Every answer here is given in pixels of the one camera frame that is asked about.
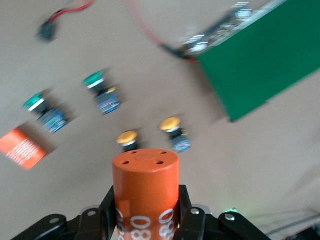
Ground yellow mushroom push button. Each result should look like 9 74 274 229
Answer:
159 116 193 153
116 129 140 153

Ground red lead black plug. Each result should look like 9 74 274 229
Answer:
36 0 95 42

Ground green mushroom push button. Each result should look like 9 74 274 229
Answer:
21 91 70 135
81 70 121 116

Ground red black motor wire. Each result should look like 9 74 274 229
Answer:
123 0 198 63

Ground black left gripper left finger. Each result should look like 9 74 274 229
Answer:
67 185 119 240

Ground orange cylinder white print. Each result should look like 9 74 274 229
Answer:
111 148 180 240
0 127 48 171

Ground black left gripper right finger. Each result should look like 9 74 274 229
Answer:
174 184 221 240

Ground green conveyor belt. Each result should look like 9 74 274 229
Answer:
179 0 320 123

